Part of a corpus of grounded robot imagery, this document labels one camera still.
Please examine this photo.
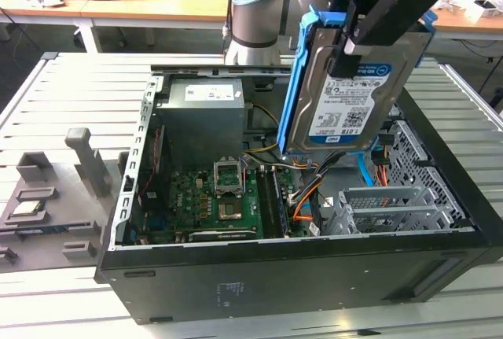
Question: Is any hard disk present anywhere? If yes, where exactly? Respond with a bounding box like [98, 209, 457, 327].
[277, 3, 439, 159]

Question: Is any metal disk bay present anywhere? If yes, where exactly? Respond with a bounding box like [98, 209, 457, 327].
[324, 186, 453, 237]

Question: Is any wooden desk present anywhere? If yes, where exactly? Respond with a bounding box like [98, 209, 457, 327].
[0, 0, 237, 53]
[427, 0, 503, 42]

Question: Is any small white box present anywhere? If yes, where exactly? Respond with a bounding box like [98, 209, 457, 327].
[466, 0, 499, 22]

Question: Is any grey power supply unit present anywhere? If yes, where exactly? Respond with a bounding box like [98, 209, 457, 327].
[156, 78, 248, 161]

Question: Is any RAM slot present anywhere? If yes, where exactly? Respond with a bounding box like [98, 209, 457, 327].
[255, 168, 292, 238]

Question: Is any metal socket cover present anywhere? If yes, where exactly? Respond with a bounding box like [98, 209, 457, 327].
[212, 156, 248, 199]

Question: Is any CPU socket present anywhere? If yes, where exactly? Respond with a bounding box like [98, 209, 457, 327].
[218, 196, 250, 222]

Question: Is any green motherboard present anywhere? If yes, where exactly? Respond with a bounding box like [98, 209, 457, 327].
[141, 168, 304, 244]

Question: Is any black graphics card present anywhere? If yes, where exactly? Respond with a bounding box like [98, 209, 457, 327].
[187, 229, 259, 243]

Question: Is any black PC case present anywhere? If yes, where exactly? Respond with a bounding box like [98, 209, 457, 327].
[95, 63, 503, 326]

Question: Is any grey parts rack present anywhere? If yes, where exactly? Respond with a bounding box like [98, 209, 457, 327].
[0, 127, 131, 274]

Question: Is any RAM stick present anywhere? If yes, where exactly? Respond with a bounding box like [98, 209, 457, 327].
[14, 224, 80, 234]

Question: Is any silver CPU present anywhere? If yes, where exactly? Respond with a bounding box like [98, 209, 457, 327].
[11, 200, 44, 219]

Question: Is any yellow wire bundle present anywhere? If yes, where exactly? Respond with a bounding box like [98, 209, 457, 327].
[242, 101, 285, 156]

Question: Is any blue data wire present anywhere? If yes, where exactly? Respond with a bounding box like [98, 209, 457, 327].
[354, 150, 379, 188]

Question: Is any black power wire bundle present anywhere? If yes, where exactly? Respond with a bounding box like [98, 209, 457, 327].
[288, 149, 350, 223]

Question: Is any orange wire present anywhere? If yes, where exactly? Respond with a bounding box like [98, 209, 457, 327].
[292, 180, 322, 221]

